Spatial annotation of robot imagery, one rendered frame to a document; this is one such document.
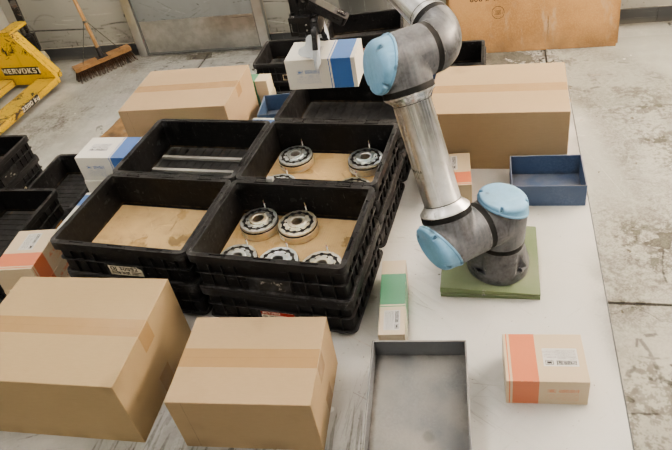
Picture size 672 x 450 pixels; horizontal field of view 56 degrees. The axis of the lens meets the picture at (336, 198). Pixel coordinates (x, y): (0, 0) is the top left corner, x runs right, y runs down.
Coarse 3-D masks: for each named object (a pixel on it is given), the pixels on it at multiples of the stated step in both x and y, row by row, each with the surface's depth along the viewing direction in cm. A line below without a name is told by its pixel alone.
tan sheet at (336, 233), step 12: (324, 228) 165; (336, 228) 164; (348, 228) 163; (228, 240) 167; (240, 240) 166; (264, 240) 164; (276, 240) 164; (312, 240) 162; (324, 240) 161; (336, 240) 160; (348, 240) 159; (264, 252) 161; (300, 252) 159; (312, 252) 158; (336, 252) 157
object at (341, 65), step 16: (320, 48) 178; (336, 48) 177; (352, 48) 175; (288, 64) 176; (304, 64) 175; (320, 64) 174; (336, 64) 173; (352, 64) 172; (288, 80) 179; (304, 80) 178; (320, 80) 177; (336, 80) 176; (352, 80) 175
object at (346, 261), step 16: (368, 192) 157; (368, 208) 153; (208, 224) 157; (352, 240) 144; (192, 256) 149; (208, 256) 147; (224, 256) 147; (240, 256) 146; (352, 256) 142; (304, 272) 141; (320, 272) 140; (336, 272) 138
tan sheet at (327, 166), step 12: (324, 156) 191; (336, 156) 190; (348, 156) 189; (276, 168) 190; (312, 168) 187; (324, 168) 186; (336, 168) 185; (348, 168) 184; (336, 180) 180; (372, 180) 178
